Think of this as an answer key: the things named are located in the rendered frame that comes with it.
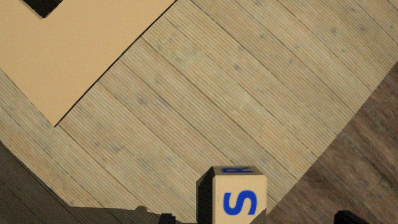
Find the tan flat mat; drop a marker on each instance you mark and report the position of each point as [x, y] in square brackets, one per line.
[55, 53]

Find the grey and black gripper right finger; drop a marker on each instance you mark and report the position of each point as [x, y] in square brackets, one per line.
[347, 217]

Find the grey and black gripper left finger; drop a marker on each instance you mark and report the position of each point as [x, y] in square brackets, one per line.
[167, 218]

